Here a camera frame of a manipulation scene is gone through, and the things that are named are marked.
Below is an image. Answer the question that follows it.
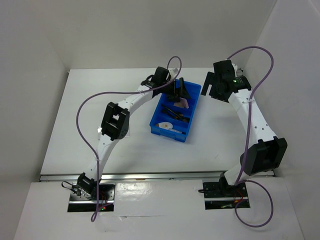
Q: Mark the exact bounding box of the short brown kabuki brush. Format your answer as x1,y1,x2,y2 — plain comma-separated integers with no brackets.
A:
175,113,184,119

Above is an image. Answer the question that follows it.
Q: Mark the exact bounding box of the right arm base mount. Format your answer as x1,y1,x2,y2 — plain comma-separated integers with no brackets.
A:
198,182,251,210

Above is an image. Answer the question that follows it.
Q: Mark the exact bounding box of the white oval makeup sponge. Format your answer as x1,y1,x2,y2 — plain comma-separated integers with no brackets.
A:
155,121,173,130

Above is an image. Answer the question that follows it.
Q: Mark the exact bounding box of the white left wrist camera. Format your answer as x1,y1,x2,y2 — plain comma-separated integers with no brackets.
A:
169,68,180,80

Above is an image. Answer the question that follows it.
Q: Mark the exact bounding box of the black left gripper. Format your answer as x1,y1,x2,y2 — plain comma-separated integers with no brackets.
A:
160,77,191,103

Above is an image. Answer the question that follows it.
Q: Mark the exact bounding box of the blue divided plastic bin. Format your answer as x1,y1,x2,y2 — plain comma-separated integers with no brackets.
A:
149,81,201,143

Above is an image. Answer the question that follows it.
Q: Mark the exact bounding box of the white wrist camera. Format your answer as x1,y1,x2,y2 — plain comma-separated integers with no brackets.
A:
232,63,242,77
169,68,180,80

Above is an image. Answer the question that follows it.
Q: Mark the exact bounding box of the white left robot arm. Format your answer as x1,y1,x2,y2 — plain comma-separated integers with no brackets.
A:
76,66,181,200

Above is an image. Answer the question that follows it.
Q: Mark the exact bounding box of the thin black makeup brush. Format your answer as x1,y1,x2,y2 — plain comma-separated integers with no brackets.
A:
161,105,176,116

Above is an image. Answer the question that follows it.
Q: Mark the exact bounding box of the front aluminium rail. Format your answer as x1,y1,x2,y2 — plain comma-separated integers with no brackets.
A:
39,171,223,182

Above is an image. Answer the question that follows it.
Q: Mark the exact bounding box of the pink square makeup sponge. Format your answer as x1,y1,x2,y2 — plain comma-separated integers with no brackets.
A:
173,98,189,109

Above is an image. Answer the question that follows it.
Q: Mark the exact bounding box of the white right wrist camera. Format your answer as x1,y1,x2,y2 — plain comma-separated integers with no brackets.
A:
232,63,242,77

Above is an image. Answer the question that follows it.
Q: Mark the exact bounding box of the black fan makeup brush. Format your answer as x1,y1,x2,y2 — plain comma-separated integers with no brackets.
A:
173,115,190,123

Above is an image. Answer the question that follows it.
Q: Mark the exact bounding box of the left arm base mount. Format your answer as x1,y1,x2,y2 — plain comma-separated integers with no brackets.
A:
61,181,116,213

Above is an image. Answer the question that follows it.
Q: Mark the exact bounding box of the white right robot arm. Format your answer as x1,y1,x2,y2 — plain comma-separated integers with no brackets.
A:
201,59,288,197

